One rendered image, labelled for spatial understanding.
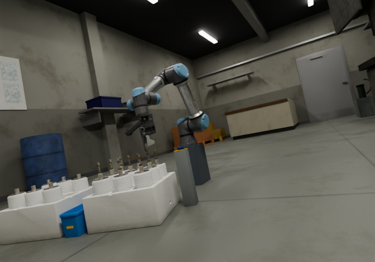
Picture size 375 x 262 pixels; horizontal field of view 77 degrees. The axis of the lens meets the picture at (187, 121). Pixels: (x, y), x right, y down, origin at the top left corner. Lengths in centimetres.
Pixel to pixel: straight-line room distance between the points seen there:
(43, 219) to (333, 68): 842
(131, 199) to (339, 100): 805
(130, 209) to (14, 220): 69
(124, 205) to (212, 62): 875
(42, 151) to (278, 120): 525
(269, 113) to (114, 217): 573
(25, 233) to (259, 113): 588
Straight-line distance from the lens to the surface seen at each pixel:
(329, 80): 880
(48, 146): 381
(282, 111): 658
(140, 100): 135
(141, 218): 123
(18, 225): 166
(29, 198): 162
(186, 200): 139
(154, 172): 132
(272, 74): 898
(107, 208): 130
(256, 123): 669
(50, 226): 152
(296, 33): 917
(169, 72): 173
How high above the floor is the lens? 39
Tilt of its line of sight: 3 degrees up
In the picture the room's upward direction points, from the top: 12 degrees counter-clockwise
